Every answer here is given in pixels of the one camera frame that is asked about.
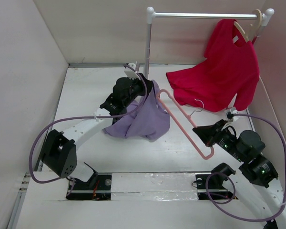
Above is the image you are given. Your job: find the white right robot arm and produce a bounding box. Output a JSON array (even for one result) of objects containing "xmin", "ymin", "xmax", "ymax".
[{"xmin": 193, "ymin": 115, "xmax": 286, "ymax": 229}]

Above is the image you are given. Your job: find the pink plastic hanger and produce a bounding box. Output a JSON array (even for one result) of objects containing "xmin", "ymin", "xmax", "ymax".
[{"xmin": 156, "ymin": 89, "xmax": 215, "ymax": 160}]

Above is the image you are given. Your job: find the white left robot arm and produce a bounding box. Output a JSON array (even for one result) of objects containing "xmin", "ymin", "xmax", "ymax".
[{"xmin": 40, "ymin": 77, "xmax": 154, "ymax": 189}]

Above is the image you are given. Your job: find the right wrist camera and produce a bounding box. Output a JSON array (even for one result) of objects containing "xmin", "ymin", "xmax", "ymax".
[{"xmin": 225, "ymin": 107, "xmax": 239, "ymax": 124}]

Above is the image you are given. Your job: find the wooden hanger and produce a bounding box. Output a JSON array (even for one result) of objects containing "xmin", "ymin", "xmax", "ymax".
[{"xmin": 234, "ymin": 9, "xmax": 263, "ymax": 44}]

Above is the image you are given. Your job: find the red t shirt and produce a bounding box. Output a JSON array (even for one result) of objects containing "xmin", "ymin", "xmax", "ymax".
[{"xmin": 166, "ymin": 19, "xmax": 260, "ymax": 112}]

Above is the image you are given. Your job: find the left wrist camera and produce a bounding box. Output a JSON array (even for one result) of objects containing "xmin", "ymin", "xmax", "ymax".
[{"xmin": 124, "ymin": 62, "xmax": 140, "ymax": 80}]

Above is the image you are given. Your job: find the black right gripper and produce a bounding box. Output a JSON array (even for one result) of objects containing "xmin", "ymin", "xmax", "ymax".
[{"xmin": 192, "ymin": 118, "xmax": 245, "ymax": 161}]

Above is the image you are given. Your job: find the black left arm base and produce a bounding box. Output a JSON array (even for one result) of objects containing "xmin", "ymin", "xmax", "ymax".
[{"xmin": 66, "ymin": 170, "xmax": 112, "ymax": 201}]

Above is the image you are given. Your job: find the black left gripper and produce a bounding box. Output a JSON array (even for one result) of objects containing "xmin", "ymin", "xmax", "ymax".
[{"xmin": 123, "ymin": 73, "xmax": 153, "ymax": 107}]

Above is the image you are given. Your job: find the white metal clothes rack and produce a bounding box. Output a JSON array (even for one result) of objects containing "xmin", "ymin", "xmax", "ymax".
[{"xmin": 143, "ymin": 6, "xmax": 275, "ymax": 77}]

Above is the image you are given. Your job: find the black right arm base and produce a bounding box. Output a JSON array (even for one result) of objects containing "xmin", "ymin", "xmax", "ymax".
[{"xmin": 191, "ymin": 163, "xmax": 236, "ymax": 201}]

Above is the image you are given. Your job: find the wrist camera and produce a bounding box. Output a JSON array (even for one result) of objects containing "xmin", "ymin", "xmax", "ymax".
[
  {"xmin": 225, "ymin": 107, "xmax": 239, "ymax": 124},
  {"xmin": 124, "ymin": 62, "xmax": 140, "ymax": 80}
]

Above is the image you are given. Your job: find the purple t shirt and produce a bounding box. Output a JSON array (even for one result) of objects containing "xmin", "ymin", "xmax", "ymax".
[{"xmin": 103, "ymin": 80, "xmax": 170, "ymax": 141}]

